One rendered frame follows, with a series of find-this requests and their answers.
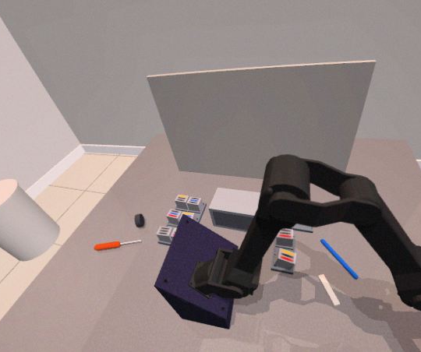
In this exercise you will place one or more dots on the blue rod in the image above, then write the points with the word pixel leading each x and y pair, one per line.
pixel 335 254

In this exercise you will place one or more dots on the orange-handled screwdriver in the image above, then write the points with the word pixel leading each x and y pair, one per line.
pixel 110 245

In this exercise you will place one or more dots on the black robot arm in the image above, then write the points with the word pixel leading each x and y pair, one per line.
pixel 285 201

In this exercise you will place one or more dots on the grey flat panel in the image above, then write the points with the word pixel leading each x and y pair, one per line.
pixel 233 121

